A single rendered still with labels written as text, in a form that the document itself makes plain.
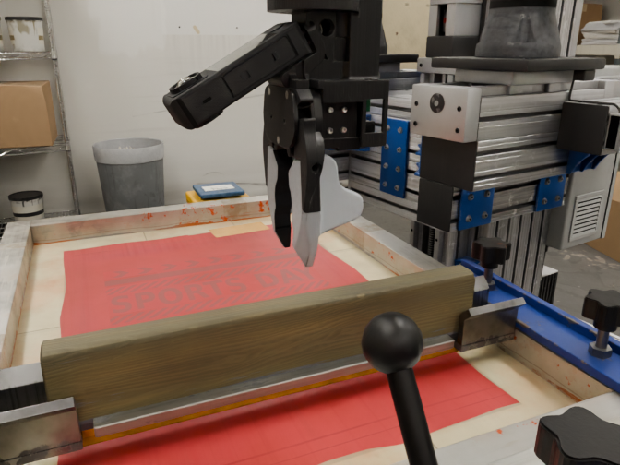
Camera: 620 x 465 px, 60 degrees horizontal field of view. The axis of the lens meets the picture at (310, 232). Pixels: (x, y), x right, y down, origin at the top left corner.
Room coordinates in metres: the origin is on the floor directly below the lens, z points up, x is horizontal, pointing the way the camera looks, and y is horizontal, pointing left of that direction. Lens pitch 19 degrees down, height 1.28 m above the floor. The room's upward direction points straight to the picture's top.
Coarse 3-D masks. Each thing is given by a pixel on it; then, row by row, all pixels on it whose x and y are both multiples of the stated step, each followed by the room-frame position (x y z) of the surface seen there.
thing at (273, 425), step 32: (64, 256) 0.81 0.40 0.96; (96, 256) 0.81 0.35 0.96; (128, 256) 0.81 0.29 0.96; (160, 256) 0.81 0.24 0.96; (192, 256) 0.81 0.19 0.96; (96, 288) 0.69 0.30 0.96; (64, 320) 0.60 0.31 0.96; (96, 320) 0.60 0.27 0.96; (224, 416) 0.41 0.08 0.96; (256, 416) 0.41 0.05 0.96; (288, 416) 0.41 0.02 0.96; (96, 448) 0.37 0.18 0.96; (128, 448) 0.37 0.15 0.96; (160, 448) 0.37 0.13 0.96; (192, 448) 0.37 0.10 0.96; (224, 448) 0.37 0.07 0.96; (256, 448) 0.37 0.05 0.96; (288, 448) 0.37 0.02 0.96
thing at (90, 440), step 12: (420, 360) 0.49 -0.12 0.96; (360, 372) 0.47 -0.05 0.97; (372, 372) 0.47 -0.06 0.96; (312, 384) 0.45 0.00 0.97; (324, 384) 0.45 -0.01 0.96; (264, 396) 0.43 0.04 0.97; (276, 396) 0.43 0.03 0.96; (216, 408) 0.41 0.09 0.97; (228, 408) 0.41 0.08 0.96; (168, 420) 0.39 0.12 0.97; (180, 420) 0.40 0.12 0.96; (120, 432) 0.38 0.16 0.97; (132, 432) 0.38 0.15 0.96; (84, 444) 0.37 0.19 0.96
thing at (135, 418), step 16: (448, 336) 0.49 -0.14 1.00; (432, 352) 0.47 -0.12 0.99; (304, 368) 0.43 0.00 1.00; (320, 368) 0.43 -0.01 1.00; (336, 368) 0.43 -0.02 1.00; (352, 368) 0.44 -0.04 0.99; (368, 368) 0.44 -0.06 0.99; (240, 384) 0.41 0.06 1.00; (256, 384) 0.41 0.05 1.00; (272, 384) 0.41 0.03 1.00; (288, 384) 0.41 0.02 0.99; (304, 384) 0.42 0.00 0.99; (176, 400) 0.38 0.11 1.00; (192, 400) 0.38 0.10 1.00; (208, 400) 0.38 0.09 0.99; (224, 400) 0.39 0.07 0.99; (240, 400) 0.39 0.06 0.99; (112, 416) 0.36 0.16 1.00; (128, 416) 0.36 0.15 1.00; (144, 416) 0.36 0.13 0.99; (160, 416) 0.37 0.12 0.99; (176, 416) 0.37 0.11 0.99; (96, 432) 0.35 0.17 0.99; (112, 432) 0.35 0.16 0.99
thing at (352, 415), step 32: (320, 256) 0.81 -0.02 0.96; (352, 384) 0.46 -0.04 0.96; (384, 384) 0.46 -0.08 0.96; (448, 384) 0.46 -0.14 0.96; (480, 384) 0.46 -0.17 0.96; (320, 416) 0.41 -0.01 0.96; (352, 416) 0.41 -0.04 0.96; (384, 416) 0.41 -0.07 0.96; (448, 416) 0.41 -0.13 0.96; (320, 448) 0.37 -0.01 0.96; (352, 448) 0.37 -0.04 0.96
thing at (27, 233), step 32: (32, 224) 0.87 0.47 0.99; (64, 224) 0.88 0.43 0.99; (96, 224) 0.90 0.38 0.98; (128, 224) 0.92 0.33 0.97; (160, 224) 0.95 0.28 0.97; (192, 224) 0.97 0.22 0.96; (352, 224) 0.87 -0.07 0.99; (0, 256) 0.72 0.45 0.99; (384, 256) 0.77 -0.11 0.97; (416, 256) 0.72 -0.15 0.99; (0, 288) 0.62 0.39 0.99; (0, 320) 0.53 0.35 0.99; (0, 352) 0.47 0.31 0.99; (512, 352) 0.51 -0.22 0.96; (544, 352) 0.48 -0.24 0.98; (576, 384) 0.44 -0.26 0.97; (608, 416) 0.37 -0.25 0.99; (448, 448) 0.33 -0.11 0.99; (480, 448) 0.33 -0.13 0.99; (512, 448) 0.33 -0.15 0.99
